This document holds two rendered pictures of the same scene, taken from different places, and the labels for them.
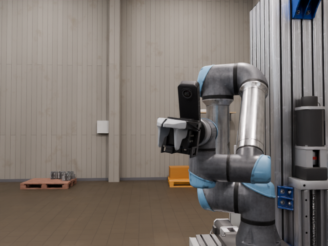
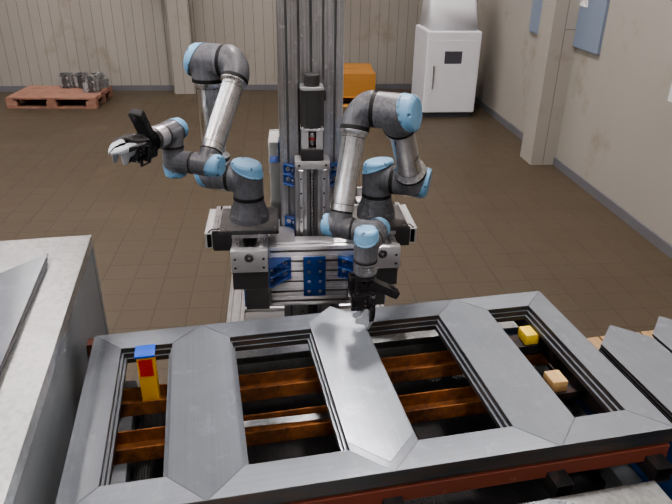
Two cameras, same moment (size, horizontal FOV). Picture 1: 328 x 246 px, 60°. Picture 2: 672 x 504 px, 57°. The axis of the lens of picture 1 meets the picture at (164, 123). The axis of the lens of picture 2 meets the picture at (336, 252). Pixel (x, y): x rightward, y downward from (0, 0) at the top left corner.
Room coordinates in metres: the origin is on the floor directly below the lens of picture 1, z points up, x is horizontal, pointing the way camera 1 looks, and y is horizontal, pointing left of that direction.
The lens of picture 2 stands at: (-1.24, -0.61, 2.01)
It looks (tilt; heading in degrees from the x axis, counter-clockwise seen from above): 26 degrees down; 359
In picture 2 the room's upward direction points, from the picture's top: 1 degrees clockwise
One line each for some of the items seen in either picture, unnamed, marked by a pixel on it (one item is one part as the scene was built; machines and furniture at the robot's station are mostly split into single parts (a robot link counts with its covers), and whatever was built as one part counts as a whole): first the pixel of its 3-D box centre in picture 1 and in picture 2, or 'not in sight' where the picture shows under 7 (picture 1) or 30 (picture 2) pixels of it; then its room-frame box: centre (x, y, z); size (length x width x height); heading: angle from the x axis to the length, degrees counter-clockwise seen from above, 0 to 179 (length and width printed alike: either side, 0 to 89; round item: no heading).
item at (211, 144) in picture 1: (202, 133); (171, 132); (0.81, -0.11, 1.43); 0.11 x 0.08 x 0.09; 159
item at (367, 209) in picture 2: not in sight; (376, 203); (1.04, -0.82, 1.09); 0.15 x 0.15 x 0.10
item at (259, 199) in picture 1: (255, 196); (245, 177); (1.01, -0.32, 1.20); 0.13 x 0.12 x 0.14; 69
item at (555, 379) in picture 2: not in sight; (555, 381); (0.31, -1.34, 0.79); 0.06 x 0.05 x 0.04; 11
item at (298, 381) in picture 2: not in sight; (340, 376); (0.46, -0.68, 0.70); 1.66 x 0.08 x 0.05; 101
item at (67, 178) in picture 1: (50, 179); (60, 89); (7.38, 2.95, 0.17); 1.19 x 0.83 x 0.34; 94
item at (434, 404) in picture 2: not in sight; (354, 415); (0.26, -0.71, 0.70); 1.66 x 0.08 x 0.05; 101
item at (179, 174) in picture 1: (191, 175); (331, 84); (7.64, -0.73, 0.22); 1.22 x 0.87 x 0.44; 94
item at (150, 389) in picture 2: not in sight; (149, 379); (0.34, -0.07, 0.78); 0.05 x 0.05 x 0.19; 11
